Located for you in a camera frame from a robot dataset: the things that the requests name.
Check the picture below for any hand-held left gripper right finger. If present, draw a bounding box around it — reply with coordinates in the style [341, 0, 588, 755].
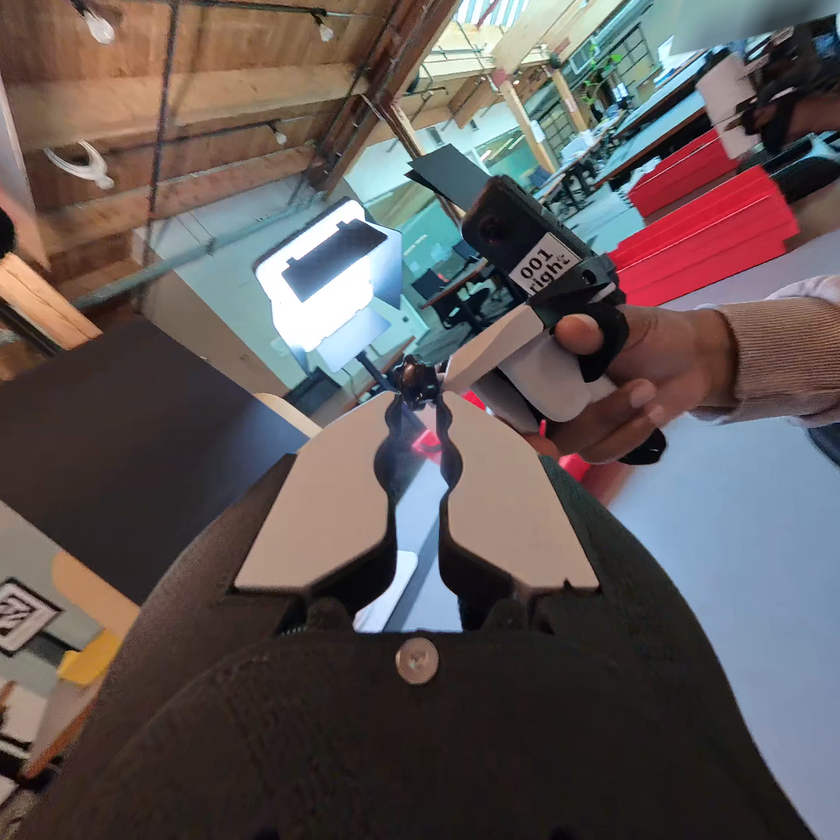
[436, 392, 601, 603]

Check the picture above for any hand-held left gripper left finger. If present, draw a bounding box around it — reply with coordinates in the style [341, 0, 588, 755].
[233, 392, 399, 624]

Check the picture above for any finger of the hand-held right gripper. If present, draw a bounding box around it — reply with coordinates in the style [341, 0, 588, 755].
[472, 371, 547, 437]
[444, 307, 557, 395]

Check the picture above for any red plastic bin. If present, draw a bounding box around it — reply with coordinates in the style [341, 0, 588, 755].
[410, 392, 592, 483]
[607, 164, 802, 309]
[626, 128, 739, 219]

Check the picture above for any black star knob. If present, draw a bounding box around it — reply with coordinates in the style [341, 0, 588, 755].
[394, 354, 442, 413]

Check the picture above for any person's right forearm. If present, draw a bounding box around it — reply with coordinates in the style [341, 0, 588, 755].
[689, 276, 840, 427]

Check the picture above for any person's right hand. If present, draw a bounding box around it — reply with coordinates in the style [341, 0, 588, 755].
[528, 305, 737, 466]

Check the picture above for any black wood-framed board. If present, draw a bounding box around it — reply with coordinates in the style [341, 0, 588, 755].
[0, 320, 324, 664]
[403, 146, 494, 212]

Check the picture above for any black light stand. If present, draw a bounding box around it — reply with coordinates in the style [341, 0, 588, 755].
[357, 351, 401, 401]

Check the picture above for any green hanging plant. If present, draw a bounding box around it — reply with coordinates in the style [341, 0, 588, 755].
[581, 42, 624, 106]

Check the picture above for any studio light panel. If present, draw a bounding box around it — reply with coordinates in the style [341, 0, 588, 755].
[255, 198, 409, 374]

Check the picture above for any yellow plastic bin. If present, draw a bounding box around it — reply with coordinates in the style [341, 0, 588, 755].
[56, 629, 123, 687]

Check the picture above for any black white marker sign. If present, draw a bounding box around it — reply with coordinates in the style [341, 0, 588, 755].
[0, 576, 64, 657]

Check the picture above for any white ceiling hook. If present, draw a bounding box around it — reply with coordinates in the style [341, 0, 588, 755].
[42, 141, 116, 191]

